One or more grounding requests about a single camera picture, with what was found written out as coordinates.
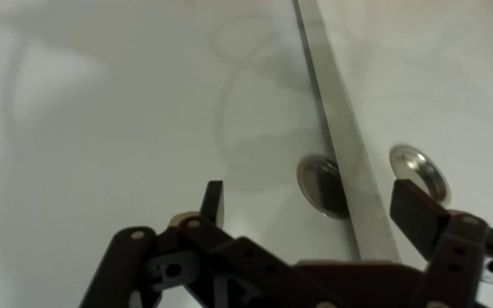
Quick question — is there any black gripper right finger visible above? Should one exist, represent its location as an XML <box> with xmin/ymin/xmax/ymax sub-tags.
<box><xmin>390</xmin><ymin>178</ymin><xmax>493</xmax><ymax>308</ymax></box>

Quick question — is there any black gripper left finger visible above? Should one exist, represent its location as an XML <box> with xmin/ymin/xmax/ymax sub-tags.
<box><xmin>77</xmin><ymin>180</ymin><xmax>338</xmax><ymax>308</ymax></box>

